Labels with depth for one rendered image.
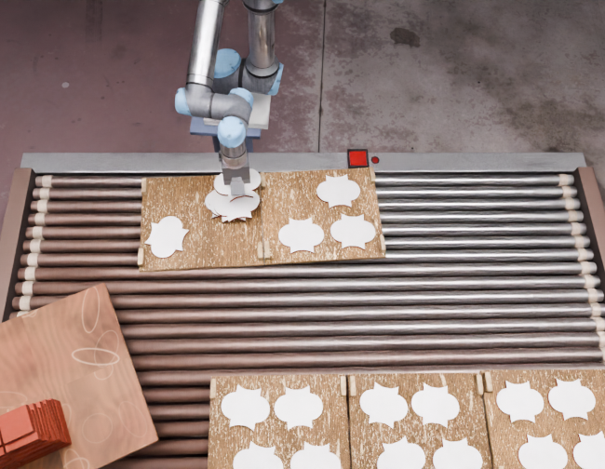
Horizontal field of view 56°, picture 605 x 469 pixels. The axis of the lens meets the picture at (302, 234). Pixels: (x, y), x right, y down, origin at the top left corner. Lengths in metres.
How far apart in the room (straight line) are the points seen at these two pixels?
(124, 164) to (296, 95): 1.53
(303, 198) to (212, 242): 0.35
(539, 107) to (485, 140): 0.43
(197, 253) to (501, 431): 1.10
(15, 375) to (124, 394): 0.31
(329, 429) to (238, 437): 0.27
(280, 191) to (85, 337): 0.80
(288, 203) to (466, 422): 0.91
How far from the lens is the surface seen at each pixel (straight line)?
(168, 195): 2.04
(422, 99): 3.53
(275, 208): 1.98
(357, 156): 2.12
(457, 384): 1.88
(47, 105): 3.62
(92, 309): 1.82
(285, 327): 1.85
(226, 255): 1.92
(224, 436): 1.78
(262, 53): 1.99
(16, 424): 1.56
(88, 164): 2.20
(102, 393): 1.76
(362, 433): 1.80
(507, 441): 1.90
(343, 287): 1.91
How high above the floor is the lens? 2.71
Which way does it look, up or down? 66 degrees down
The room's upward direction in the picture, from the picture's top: 6 degrees clockwise
